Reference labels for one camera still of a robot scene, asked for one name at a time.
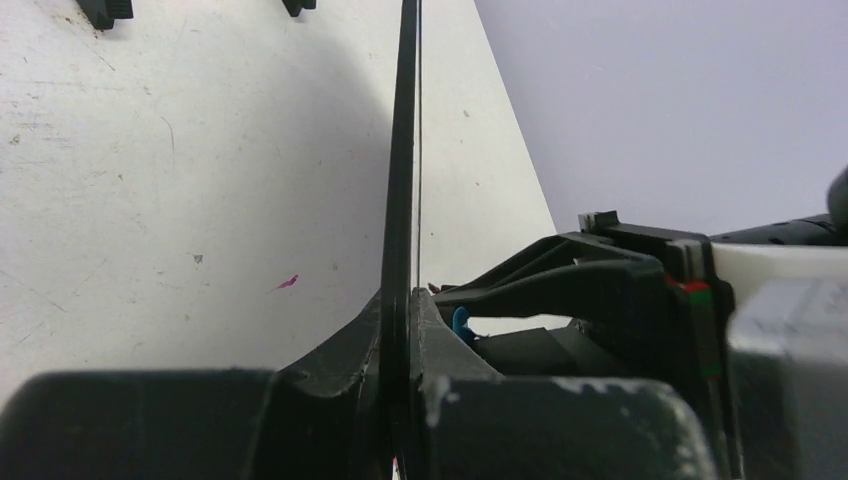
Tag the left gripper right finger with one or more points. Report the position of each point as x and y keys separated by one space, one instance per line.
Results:
x=478 y=424

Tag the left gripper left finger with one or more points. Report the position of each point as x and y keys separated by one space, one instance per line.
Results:
x=318 y=418

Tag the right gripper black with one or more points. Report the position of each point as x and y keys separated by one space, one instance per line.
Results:
x=583 y=276

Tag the blue whiteboard eraser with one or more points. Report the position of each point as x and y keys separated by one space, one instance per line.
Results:
x=458 y=316

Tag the small whiteboard black frame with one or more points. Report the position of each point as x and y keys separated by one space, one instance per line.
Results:
x=395 y=374

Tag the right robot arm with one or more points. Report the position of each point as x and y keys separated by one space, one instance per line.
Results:
x=623 y=351

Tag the wire whiteboard stand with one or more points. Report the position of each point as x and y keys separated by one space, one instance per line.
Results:
x=102 y=14

